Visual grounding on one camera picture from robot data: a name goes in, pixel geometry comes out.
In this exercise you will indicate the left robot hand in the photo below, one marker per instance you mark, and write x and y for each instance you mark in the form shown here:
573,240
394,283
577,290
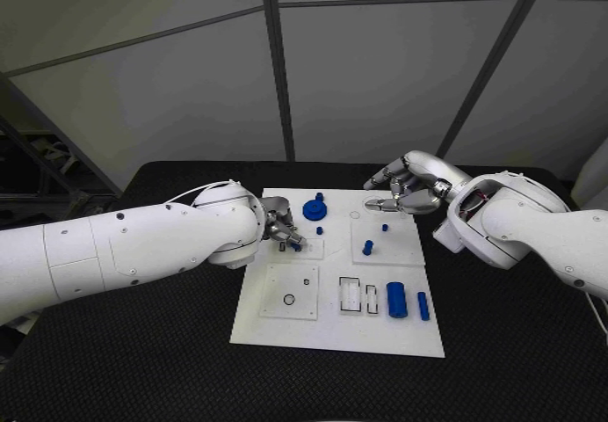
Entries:
280,224

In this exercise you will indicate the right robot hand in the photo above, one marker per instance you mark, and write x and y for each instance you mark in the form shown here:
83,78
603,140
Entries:
423,184

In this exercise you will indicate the small blue plug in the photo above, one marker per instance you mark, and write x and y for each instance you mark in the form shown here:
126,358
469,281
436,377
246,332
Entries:
296,246

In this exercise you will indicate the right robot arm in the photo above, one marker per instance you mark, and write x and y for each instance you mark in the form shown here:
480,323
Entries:
522,227

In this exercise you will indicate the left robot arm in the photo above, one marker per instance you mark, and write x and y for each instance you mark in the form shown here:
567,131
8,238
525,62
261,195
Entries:
143,244

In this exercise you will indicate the white task board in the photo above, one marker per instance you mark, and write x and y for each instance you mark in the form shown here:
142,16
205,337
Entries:
339,296

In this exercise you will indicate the blue gear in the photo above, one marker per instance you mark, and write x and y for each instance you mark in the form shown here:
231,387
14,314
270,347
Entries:
313,210

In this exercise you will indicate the blue stepped peg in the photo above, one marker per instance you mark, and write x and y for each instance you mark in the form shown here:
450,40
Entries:
368,247

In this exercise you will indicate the thick blue cylinder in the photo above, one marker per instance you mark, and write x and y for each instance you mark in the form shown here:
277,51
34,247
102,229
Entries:
397,300

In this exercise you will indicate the thin blue cylinder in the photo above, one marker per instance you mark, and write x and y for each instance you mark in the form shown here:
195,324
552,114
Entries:
423,306

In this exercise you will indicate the dark metal rack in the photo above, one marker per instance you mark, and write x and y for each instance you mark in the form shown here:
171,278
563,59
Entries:
42,178

